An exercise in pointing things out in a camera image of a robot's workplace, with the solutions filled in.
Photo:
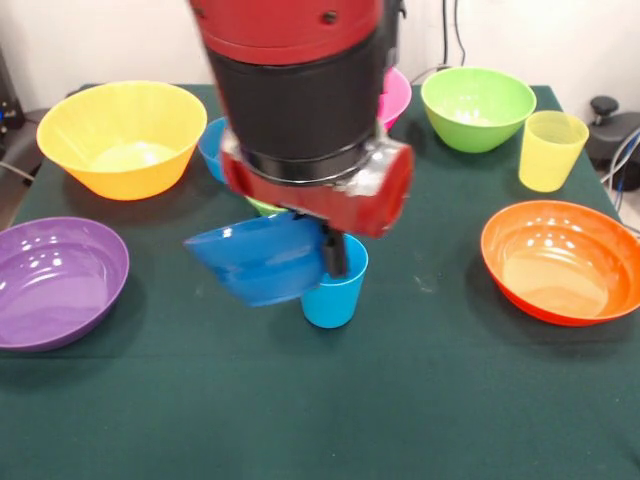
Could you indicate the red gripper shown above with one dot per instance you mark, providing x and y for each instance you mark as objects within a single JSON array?
[{"x": 310, "y": 202}]

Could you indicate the light blue plastic cup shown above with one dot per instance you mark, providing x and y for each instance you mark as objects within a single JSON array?
[{"x": 332, "y": 305}]

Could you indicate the small dark blue bowl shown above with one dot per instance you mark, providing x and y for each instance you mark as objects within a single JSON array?
[{"x": 260, "y": 265}]

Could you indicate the large green plastic bowl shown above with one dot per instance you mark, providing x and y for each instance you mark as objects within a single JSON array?
[{"x": 475, "y": 100}]

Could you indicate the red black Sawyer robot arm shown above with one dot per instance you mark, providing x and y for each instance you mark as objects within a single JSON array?
[{"x": 300, "y": 100}]

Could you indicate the small green plastic bowl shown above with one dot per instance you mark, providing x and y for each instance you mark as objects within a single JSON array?
[{"x": 265, "y": 206}]

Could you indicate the dark green tablecloth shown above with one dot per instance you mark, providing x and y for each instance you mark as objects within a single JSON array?
[{"x": 320, "y": 400}]

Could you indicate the translucent light blue bowl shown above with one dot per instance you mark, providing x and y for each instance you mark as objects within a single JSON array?
[{"x": 212, "y": 150}]

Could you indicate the large pink plastic bowl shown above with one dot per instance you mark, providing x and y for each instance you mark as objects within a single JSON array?
[{"x": 397, "y": 97}]

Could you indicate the shallow orange plastic bowl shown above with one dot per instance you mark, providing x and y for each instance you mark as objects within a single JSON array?
[{"x": 560, "y": 265}]

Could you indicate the translucent yellow plastic cup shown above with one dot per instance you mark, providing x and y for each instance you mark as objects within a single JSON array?
[{"x": 547, "y": 160}]

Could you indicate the large yellow plastic bowl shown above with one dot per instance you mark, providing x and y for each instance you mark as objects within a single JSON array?
[{"x": 120, "y": 115}]

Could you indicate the shallow purple plastic bowl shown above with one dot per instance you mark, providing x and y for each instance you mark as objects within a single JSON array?
[{"x": 55, "y": 285}]

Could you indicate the black round base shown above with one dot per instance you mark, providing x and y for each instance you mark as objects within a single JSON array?
[{"x": 617, "y": 135}]

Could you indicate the black knob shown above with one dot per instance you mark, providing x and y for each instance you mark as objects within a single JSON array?
[{"x": 604, "y": 106}]

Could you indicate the black equipment box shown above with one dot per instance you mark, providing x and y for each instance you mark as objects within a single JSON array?
[{"x": 7, "y": 100}]

